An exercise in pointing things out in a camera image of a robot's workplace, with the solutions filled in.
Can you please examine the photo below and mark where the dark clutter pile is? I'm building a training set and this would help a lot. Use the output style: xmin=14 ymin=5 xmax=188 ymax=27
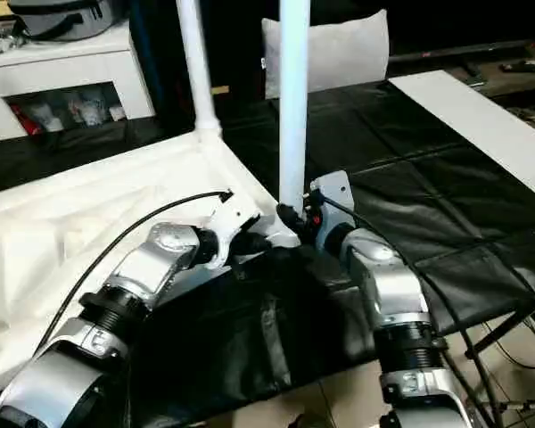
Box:
xmin=0 ymin=20 xmax=28 ymax=57

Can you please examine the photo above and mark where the black mat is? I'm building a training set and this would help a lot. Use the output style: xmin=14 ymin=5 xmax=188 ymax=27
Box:
xmin=0 ymin=79 xmax=535 ymax=424

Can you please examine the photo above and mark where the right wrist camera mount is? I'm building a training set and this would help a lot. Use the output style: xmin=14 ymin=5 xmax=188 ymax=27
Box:
xmin=309 ymin=169 xmax=356 ymax=256

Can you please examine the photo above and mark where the white plastic table leg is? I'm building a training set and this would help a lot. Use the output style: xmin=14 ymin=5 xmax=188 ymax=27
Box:
xmin=277 ymin=0 xmax=314 ymax=210
xmin=176 ymin=0 xmax=225 ymax=144

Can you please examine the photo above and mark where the grey cushion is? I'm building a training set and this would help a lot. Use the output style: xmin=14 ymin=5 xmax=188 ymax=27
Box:
xmin=260 ymin=9 xmax=391 ymax=100

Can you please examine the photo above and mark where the metal stand base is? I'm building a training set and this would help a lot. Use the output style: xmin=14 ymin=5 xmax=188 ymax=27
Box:
xmin=481 ymin=396 xmax=535 ymax=428

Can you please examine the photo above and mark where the white cabinet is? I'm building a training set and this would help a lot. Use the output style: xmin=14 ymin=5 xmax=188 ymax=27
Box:
xmin=0 ymin=26 xmax=155 ymax=144

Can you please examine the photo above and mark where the dark bag on cabinet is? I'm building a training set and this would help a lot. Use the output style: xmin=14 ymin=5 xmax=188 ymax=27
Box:
xmin=8 ymin=0 xmax=131 ymax=43

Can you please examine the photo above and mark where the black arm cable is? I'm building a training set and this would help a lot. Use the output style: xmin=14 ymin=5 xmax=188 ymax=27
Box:
xmin=29 ymin=189 xmax=235 ymax=358
xmin=320 ymin=195 xmax=506 ymax=428

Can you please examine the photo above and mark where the white flat board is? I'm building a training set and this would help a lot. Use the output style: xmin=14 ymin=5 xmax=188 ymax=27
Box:
xmin=390 ymin=69 xmax=535 ymax=209

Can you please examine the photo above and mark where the black cabinet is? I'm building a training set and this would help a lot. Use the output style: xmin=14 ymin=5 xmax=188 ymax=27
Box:
xmin=128 ymin=0 xmax=286 ymax=135

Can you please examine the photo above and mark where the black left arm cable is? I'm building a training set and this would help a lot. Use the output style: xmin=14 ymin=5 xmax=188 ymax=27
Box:
xmin=29 ymin=189 xmax=235 ymax=358

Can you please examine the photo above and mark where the grey floor cable bundle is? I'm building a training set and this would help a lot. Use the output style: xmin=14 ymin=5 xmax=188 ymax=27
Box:
xmin=483 ymin=318 xmax=535 ymax=374

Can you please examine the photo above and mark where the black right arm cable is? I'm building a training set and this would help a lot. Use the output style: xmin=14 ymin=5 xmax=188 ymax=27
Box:
xmin=320 ymin=195 xmax=506 ymax=428

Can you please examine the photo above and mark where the black pole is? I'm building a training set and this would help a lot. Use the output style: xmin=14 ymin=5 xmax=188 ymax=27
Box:
xmin=465 ymin=307 xmax=535 ymax=358

